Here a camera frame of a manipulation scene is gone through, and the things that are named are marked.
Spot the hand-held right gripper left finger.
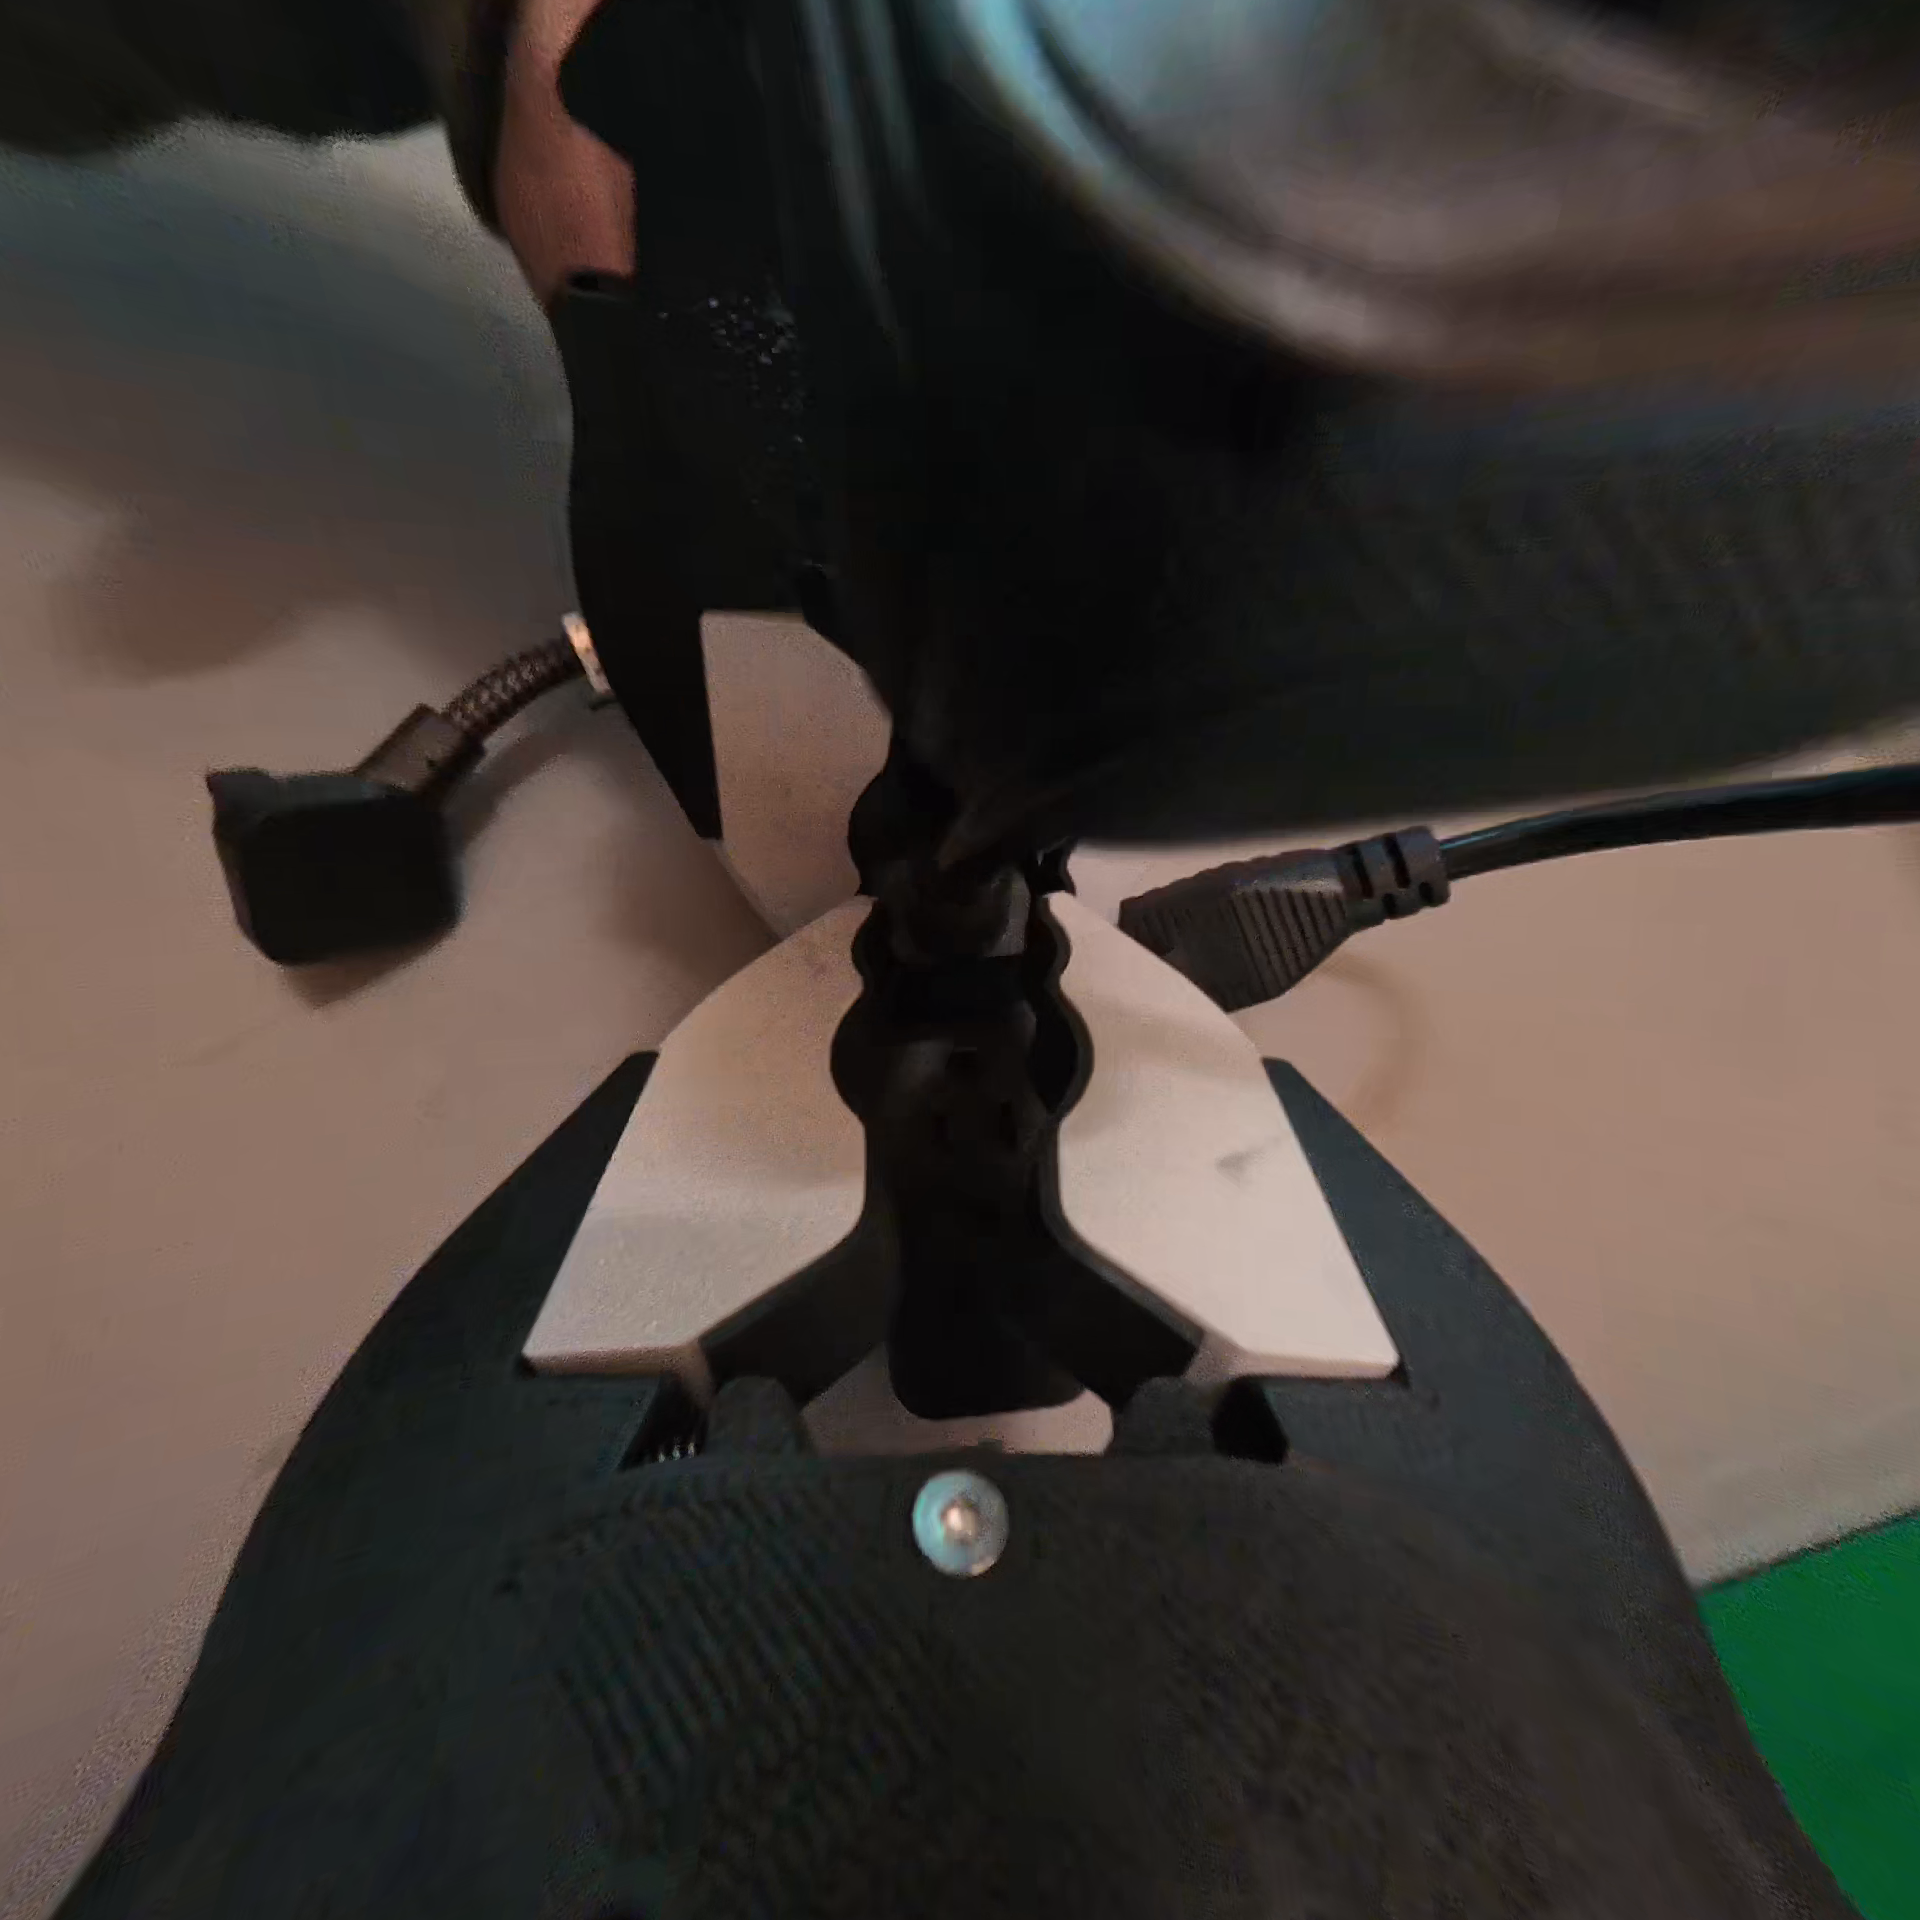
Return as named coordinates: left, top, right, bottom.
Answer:
left=518, top=898, right=901, bottom=1419

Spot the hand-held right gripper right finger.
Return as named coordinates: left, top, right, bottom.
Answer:
left=1034, top=898, right=1406, bottom=1414

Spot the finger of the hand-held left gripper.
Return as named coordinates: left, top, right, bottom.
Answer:
left=700, top=610, right=901, bottom=935

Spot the short black power cord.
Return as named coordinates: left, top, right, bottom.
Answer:
left=851, top=758, right=1920, bottom=1023

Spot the green mat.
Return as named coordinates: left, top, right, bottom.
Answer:
left=1695, top=1516, right=1920, bottom=1920

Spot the person's left forearm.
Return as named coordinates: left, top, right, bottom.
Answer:
left=0, top=0, right=519, bottom=227

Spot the person's left hand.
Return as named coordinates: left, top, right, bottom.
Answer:
left=492, top=0, right=639, bottom=297

